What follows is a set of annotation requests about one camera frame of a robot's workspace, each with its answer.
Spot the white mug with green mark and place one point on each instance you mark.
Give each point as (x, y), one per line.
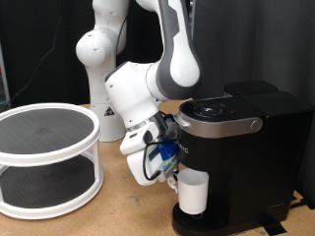
(193, 193)

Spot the black Keurig coffee machine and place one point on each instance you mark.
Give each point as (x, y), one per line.
(262, 147)

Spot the white two-tier turntable shelf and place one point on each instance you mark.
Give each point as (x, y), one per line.
(49, 158)

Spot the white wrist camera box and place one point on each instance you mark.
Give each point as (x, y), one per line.
(136, 139)

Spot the grey metal rack post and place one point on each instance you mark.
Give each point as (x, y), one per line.
(3, 75)

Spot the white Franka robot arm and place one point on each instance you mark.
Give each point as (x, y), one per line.
(138, 91)

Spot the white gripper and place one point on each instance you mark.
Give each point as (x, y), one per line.
(139, 168)

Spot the black tape strip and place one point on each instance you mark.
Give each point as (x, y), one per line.
(273, 226)

